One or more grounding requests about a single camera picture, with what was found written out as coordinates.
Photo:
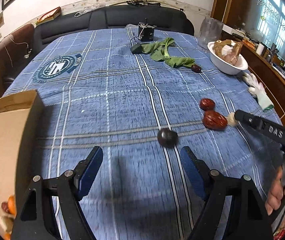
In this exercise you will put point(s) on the brown armchair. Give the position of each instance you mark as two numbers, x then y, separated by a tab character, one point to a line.
15	54

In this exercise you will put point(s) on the green leafy vegetable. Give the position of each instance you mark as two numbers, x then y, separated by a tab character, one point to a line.
159	52

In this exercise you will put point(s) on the brown paper in bowl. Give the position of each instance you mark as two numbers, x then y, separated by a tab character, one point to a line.
228	50

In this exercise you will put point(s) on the red jujube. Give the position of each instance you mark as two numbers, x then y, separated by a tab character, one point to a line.
214	120
207	104

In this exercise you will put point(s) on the black leather sofa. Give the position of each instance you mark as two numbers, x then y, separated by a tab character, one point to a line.
116	16

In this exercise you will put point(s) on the small dark jujube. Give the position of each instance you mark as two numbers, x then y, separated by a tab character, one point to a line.
196	68

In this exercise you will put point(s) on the blue plaid tablecloth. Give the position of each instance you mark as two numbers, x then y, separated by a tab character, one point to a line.
97	93

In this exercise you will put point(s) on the wooden sideboard cabinet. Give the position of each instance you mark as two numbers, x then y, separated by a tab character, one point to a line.
272	81

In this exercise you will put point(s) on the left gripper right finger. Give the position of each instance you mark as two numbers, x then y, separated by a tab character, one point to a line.
247	217

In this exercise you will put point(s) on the white bowl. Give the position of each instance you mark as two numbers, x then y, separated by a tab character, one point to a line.
224	67

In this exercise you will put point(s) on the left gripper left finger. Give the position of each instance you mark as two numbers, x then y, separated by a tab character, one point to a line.
36	216

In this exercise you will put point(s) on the white work glove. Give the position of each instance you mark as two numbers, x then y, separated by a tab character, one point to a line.
257	90

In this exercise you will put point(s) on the black device box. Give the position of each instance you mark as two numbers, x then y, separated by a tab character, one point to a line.
145	32

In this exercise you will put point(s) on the cardboard tray box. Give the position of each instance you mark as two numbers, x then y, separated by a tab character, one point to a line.
19	116

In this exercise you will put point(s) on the red gift box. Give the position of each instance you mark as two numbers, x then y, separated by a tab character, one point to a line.
49	16

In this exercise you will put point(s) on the dark plum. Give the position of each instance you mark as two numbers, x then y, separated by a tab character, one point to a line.
167	138

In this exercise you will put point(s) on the person right hand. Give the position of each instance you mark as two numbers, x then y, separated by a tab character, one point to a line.
275	194

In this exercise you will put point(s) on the clear plastic bag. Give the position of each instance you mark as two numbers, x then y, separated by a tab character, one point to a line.
210	30

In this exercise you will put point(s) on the red jujube date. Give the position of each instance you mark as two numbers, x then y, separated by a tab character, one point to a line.
5	208

